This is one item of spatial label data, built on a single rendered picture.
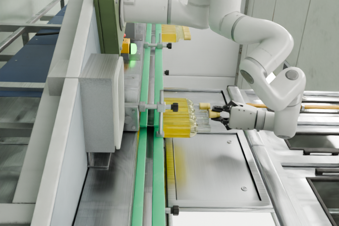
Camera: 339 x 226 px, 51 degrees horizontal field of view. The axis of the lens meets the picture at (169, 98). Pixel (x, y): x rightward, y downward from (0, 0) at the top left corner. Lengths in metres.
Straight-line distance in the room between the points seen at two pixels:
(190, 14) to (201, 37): 6.16
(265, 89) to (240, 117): 0.38
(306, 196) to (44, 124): 0.93
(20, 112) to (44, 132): 0.94
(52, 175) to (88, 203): 0.20
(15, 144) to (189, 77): 6.31
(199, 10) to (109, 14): 0.29
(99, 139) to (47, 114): 0.16
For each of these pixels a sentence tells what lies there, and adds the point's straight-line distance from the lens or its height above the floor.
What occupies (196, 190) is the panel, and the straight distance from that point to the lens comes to 1.24.
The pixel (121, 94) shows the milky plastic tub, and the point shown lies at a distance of 1.07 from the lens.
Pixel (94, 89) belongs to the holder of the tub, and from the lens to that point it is 0.89.
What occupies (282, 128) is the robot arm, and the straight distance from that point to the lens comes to 1.27.
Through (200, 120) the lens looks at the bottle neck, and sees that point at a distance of 1.35.
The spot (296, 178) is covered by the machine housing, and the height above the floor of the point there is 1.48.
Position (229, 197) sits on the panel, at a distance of 1.23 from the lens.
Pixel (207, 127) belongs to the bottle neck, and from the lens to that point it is 1.30.
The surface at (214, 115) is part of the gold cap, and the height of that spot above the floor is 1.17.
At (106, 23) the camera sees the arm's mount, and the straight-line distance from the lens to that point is 1.14.
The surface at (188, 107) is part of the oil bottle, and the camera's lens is 1.39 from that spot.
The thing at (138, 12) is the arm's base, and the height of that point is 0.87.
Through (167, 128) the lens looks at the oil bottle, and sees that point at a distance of 1.27.
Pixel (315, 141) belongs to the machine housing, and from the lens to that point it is 1.71.
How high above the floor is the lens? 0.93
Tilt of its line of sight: 3 degrees up
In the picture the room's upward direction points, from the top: 91 degrees clockwise
